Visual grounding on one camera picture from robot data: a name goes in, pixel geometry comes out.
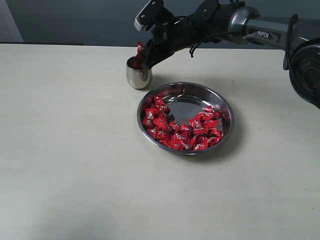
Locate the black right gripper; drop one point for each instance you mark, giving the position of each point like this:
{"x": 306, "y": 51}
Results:
{"x": 168, "y": 40}

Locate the round stainless steel plate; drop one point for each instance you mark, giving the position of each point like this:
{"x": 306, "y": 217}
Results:
{"x": 185, "y": 100}

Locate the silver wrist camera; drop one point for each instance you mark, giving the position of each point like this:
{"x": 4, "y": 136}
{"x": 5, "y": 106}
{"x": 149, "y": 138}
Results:
{"x": 153, "y": 13}

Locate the stainless steel cup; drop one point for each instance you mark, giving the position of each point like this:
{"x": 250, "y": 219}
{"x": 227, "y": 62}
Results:
{"x": 138, "y": 77}

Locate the red candy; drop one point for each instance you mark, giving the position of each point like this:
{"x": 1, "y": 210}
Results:
{"x": 158, "y": 102}
{"x": 212, "y": 140}
{"x": 140, "y": 50}
{"x": 179, "y": 144}
{"x": 150, "y": 115}
{"x": 181, "y": 137}
{"x": 209, "y": 113}
{"x": 155, "y": 133}

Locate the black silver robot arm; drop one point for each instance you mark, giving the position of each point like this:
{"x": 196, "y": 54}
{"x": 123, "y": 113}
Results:
{"x": 240, "y": 24}

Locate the red wrapped candy top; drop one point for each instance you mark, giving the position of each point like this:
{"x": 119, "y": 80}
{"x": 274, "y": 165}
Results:
{"x": 158, "y": 102}

